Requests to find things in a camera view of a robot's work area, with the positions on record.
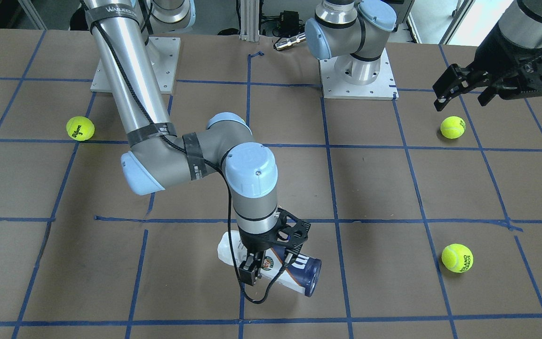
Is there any tennis ball Wilson print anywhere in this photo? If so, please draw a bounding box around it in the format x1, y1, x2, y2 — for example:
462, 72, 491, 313
66, 116, 95, 141

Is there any tennis ball far corner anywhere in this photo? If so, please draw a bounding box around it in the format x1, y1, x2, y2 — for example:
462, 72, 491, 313
439, 116, 466, 139

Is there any aluminium frame post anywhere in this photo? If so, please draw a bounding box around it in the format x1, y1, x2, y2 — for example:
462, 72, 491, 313
238, 0, 260, 44

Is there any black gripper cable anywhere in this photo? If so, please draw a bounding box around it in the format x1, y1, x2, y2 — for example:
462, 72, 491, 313
97, 21, 300, 304

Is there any black power adapter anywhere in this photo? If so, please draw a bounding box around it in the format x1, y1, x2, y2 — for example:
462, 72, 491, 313
278, 10, 300, 36

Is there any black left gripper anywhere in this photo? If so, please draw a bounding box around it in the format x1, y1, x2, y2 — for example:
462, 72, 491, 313
432, 28, 542, 112

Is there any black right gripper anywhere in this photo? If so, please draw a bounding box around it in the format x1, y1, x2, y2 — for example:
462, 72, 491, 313
237, 214, 299, 286

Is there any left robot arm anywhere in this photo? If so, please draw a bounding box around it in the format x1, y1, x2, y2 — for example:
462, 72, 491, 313
304, 0, 542, 111

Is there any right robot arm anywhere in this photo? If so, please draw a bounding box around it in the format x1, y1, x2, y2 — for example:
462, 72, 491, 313
81, 0, 290, 285

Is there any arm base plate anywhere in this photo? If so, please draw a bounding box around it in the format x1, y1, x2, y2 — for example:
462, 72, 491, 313
319, 49, 399, 100
90, 37, 181, 95

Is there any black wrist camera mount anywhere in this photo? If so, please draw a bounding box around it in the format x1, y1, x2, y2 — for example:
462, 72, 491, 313
274, 208, 311, 253

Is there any tennis ball near left gripper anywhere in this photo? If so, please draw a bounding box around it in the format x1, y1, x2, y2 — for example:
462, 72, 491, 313
441, 244, 474, 273

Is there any silver metal connector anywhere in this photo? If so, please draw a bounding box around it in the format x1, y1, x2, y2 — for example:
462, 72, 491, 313
273, 32, 307, 51

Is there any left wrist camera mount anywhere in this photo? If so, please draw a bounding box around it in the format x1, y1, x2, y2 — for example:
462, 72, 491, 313
497, 57, 542, 99

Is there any tennis ball can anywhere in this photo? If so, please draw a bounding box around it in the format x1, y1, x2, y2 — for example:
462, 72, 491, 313
217, 230, 322, 298

